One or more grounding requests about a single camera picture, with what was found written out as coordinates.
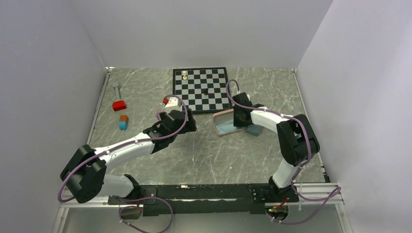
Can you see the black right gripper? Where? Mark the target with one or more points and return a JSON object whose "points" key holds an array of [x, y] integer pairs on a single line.
{"points": [[236, 123]]}

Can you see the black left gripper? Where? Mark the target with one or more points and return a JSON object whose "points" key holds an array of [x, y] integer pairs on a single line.
{"points": [[190, 125]]}

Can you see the small blue cleaning cloth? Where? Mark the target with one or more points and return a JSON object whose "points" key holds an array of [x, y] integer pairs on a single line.
{"points": [[225, 128]]}

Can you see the pink glasses case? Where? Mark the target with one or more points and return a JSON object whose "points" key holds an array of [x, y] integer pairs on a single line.
{"points": [[224, 116]]}

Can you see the grey glasses case green lining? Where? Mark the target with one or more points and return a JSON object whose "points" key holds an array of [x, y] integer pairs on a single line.
{"points": [[254, 130]]}

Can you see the pink transparent sunglasses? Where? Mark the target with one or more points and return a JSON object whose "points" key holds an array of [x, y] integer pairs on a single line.
{"points": [[158, 114]]}

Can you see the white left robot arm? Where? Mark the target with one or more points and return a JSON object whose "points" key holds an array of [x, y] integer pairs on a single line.
{"points": [[86, 174]]}

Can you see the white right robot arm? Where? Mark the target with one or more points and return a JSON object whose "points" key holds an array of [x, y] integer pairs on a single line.
{"points": [[297, 140]]}

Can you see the black and white chessboard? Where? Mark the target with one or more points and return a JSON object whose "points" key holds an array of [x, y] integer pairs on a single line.
{"points": [[191, 90]]}

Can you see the orange and blue toy block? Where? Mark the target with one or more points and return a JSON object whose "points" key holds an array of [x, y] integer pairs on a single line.
{"points": [[123, 122]]}

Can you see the grey toy hammer red head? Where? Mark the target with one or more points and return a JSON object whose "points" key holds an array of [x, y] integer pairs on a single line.
{"points": [[118, 104]]}

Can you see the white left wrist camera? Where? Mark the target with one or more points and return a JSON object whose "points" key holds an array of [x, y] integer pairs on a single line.
{"points": [[171, 103]]}

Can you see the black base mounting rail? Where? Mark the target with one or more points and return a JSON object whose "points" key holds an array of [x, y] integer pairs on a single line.
{"points": [[253, 198]]}

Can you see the aluminium frame rail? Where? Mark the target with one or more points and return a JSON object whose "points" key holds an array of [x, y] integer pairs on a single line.
{"points": [[318, 191]]}

